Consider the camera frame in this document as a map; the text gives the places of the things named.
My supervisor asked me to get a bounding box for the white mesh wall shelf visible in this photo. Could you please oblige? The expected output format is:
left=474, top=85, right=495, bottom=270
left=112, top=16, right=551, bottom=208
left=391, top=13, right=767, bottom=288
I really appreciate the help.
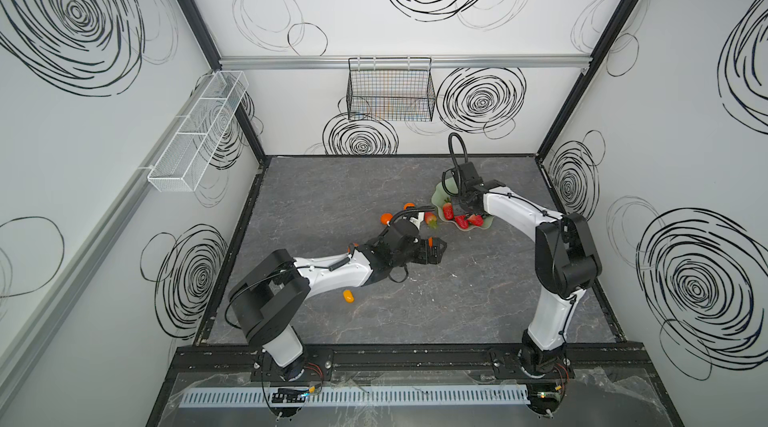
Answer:
left=147, top=70, right=248, bottom=193

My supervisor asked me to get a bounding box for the fake strawberry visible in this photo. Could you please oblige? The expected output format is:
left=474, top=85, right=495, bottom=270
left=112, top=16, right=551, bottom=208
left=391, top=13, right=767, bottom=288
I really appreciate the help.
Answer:
left=424, top=212, right=438, bottom=229
left=454, top=215, right=469, bottom=230
left=468, top=214, right=484, bottom=227
left=442, top=202, right=454, bottom=220

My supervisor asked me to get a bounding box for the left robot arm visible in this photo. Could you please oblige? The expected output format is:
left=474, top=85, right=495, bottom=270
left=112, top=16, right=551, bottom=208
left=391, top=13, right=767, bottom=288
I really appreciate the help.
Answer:
left=226, top=219, right=448, bottom=381

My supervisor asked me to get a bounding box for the light green wavy fruit bowl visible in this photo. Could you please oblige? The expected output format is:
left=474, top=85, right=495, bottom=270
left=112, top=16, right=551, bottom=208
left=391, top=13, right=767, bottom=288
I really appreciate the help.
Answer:
left=430, top=182, right=494, bottom=232

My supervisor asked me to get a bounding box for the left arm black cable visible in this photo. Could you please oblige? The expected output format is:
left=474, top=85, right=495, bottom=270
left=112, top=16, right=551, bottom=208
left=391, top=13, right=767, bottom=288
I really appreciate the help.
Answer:
left=386, top=204, right=436, bottom=284

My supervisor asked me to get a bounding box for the white slotted cable duct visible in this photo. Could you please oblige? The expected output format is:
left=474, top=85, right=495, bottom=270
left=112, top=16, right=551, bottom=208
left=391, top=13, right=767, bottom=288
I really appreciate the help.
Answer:
left=178, top=384, right=530, bottom=408

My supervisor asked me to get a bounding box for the black wire wall basket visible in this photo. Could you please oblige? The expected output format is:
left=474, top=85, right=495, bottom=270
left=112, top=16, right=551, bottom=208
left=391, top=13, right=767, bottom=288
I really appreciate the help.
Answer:
left=345, top=56, right=437, bottom=122

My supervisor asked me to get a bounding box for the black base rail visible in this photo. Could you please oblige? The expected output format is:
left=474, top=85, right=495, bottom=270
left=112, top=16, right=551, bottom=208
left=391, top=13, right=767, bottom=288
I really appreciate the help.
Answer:
left=167, top=342, right=651, bottom=380

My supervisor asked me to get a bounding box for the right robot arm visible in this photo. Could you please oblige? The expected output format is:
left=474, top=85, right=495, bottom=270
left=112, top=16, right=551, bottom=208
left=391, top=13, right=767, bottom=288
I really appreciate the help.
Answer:
left=441, top=161, right=602, bottom=378

